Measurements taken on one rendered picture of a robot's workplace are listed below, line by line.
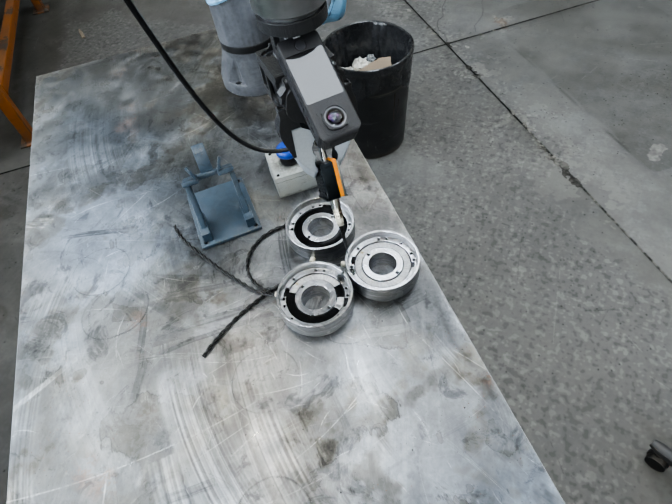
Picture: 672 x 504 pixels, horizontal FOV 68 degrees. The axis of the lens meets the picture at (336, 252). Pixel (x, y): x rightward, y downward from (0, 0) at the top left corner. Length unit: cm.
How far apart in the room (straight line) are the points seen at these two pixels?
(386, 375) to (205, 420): 24
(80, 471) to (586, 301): 146
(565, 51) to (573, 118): 50
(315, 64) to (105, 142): 66
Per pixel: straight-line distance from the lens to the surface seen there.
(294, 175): 83
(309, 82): 51
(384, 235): 73
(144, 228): 89
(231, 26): 104
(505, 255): 178
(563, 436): 153
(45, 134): 121
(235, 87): 109
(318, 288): 70
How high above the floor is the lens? 140
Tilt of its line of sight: 52 degrees down
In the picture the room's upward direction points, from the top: 9 degrees counter-clockwise
